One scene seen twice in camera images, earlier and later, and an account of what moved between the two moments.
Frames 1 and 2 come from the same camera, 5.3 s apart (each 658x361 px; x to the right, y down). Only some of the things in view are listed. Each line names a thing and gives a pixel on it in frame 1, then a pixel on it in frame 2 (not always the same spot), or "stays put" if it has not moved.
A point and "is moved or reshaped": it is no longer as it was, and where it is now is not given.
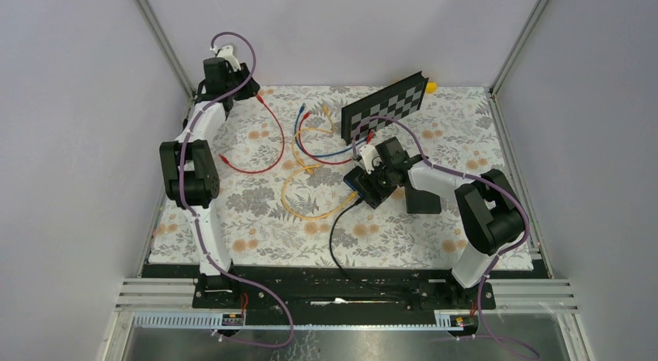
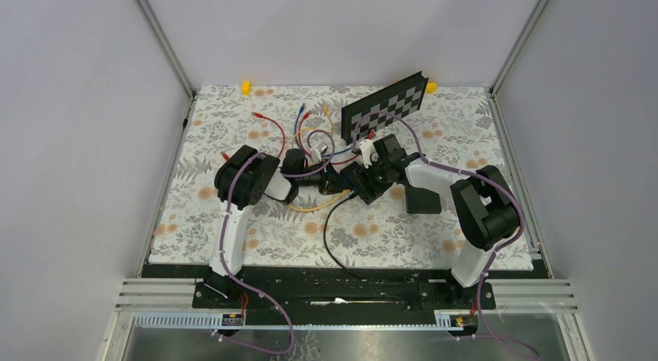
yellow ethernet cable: x=323 y=130 stays put
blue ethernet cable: x=302 y=109 stays put
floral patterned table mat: x=293 y=192 stays put
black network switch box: x=422 y=202 stays put
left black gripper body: x=235 y=78 → x=321 y=178
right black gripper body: x=385 y=170 stays put
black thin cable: x=337 y=265 → x=326 y=243
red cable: x=228 y=163 is moved or reshaped
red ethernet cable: x=306 y=115 stays put
